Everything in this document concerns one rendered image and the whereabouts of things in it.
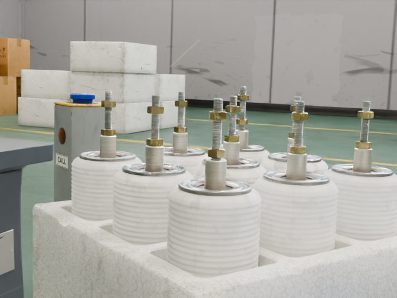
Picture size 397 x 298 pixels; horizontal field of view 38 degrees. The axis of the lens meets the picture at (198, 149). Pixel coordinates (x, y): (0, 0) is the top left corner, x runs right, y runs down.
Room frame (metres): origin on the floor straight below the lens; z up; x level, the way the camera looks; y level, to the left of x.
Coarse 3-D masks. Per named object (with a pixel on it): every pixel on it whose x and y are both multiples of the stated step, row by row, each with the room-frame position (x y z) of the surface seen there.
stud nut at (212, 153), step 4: (208, 148) 0.58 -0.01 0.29; (208, 152) 0.58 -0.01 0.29; (212, 152) 0.58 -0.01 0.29; (216, 152) 0.57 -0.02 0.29; (220, 152) 0.58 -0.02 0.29; (224, 152) 0.58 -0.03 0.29; (208, 156) 0.58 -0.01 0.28; (212, 156) 0.58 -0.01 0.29; (216, 156) 0.57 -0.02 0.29; (220, 156) 0.58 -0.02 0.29; (224, 156) 0.58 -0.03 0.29
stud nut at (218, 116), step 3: (210, 111) 0.58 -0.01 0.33; (213, 111) 0.58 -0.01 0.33; (210, 114) 0.58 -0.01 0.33; (213, 114) 0.58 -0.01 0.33; (216, 114) 0.57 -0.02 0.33; (219, 114) 0.57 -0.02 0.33; (222, 114) 0.58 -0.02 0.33; (225, 114) 0.58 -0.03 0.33; (210, 117) 0.58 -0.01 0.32; (213, 117) 0.58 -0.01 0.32; (216, 117) 0.57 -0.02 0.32; (219, 117) 0.57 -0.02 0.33; (222, 117) 0.58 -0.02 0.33; (225, 117) 0.58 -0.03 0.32; (219, 120) 0.58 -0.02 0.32; (222, 120) 0.58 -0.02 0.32
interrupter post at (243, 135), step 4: (236, 132) 0.91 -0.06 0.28; (240, 132) 0.90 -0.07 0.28; (244, 132) 0.90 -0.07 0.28; (248, 132) 0.91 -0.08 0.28; (240, 136) 0.90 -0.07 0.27; (244, 136) 0.90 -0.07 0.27; (240, 140) 0.90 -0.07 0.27; (244, 140) 0.90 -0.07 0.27; (240, 144) 0.90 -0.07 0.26; (244, 144) 0.90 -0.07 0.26; (240, 148) 0.90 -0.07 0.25; (244, 148) 0.90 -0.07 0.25
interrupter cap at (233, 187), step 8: (184, 184) 0.58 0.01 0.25; (192, 184) 0.59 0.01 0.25; (200, 184) 0.59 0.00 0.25; (232, 184) 0.59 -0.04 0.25; (240, 184) 0.59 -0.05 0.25; (248, 184) 0.59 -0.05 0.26; (192, 192) 0.55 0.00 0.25; (200, 192) 0.55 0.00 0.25; (208, 192) 0.55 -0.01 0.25; (216, 192) 0.55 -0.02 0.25; (224, 192) 0.55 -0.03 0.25; (232, 192) 0.55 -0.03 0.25; (240, 192) 0.55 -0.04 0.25; (248, 192) 0.56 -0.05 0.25
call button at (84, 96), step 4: (72, 96) 0.92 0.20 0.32; (76, 96) 0.92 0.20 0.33; (80, 96) 0.92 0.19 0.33; (84, 96) 0.92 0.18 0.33; (88, 96) 0.92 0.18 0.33; (92, 96) 0.93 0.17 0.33; (76, 100) 0.92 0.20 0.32; (80, 100) 0.92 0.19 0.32; (84, 100) 0.92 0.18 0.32; (88, 100) 0.93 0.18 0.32; (92, 100) 0.94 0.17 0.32
